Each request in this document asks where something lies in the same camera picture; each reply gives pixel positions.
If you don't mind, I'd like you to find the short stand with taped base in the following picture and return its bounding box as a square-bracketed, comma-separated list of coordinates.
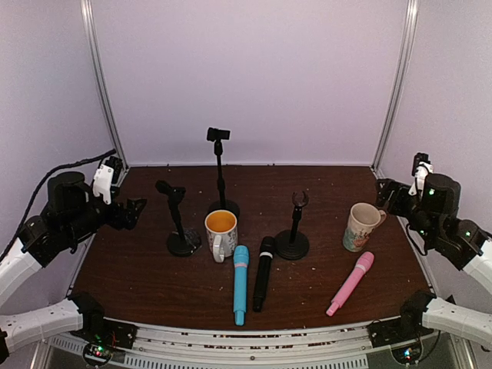
[155, 180, 202, 258]

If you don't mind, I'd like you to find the pink toy microphone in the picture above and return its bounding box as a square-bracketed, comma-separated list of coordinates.
[326, 251, 374, 317]

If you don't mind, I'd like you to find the short stand with clip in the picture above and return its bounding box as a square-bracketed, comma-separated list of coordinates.
[274, 191, 310, 261]

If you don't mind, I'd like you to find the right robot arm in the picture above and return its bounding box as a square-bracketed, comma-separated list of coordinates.
[376, 173, 491, 349]

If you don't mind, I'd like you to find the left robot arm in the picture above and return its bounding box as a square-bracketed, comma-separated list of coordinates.
[1, 171, 147, 359]

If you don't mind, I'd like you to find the tall black phone stand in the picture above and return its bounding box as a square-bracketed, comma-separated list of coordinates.
[207, 127, 241, 218]

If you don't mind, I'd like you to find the floral ceramic mug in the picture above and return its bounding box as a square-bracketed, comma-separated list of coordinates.
[342, 202, 387, 252]

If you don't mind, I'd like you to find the white mug orange inside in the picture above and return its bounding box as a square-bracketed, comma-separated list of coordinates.
[204, 210, 238, 264]

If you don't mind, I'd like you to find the blue toy microphone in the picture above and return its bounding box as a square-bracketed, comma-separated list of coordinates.
[233, 245, 249, 327]

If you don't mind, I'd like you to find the black wireless microphone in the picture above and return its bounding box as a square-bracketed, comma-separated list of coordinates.
[252, 236, 276, 312]

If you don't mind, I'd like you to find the front aluminium rail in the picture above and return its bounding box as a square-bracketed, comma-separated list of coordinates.
[38, 321, 470, 369]

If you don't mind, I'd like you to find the right aluminium frame post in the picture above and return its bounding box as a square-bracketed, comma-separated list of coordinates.
[371, 0, 419, 178]

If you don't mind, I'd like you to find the aluminium frame post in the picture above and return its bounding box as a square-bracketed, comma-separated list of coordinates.
[80, 0, 130, 170]
[371, 0, 419, 178]

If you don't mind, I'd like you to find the left aluminium frame post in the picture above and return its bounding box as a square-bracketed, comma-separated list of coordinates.
[80, 0, 130, 170]

